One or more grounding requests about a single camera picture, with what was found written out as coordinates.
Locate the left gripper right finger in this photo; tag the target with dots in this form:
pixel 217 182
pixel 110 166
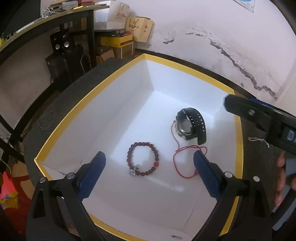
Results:
pixel 241 211

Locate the brown cardboard carton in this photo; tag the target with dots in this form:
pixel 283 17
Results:
pixel 105 52

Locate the black desk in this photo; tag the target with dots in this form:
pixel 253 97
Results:
pixel 25 82

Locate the world map poster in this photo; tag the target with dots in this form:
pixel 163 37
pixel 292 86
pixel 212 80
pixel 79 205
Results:
pixel 247 4

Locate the yellow black storage box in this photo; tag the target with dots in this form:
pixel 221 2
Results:
pixel 117 42

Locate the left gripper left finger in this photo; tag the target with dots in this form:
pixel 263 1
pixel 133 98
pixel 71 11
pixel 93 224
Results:
pixel 45 220

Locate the brown paper gift bag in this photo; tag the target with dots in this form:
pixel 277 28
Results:
pixel 139 27

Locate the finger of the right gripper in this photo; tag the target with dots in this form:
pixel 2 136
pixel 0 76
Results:
pixel 254 112
pixel 259 101

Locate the black speaker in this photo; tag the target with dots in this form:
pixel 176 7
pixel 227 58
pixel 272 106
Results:
pixel 62 41

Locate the black wrist watch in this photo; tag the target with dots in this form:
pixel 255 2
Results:
pixel 190 125

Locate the right hand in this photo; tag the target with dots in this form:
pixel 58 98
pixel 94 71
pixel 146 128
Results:
pixel 280 180

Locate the yellow cardboard box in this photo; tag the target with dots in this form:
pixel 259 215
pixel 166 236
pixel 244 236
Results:
pixel 143 143

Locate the white paper gift bag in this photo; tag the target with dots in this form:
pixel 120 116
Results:
pixel 111 18

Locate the black computer tower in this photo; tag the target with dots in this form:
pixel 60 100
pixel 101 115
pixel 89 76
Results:
pixel 67 67

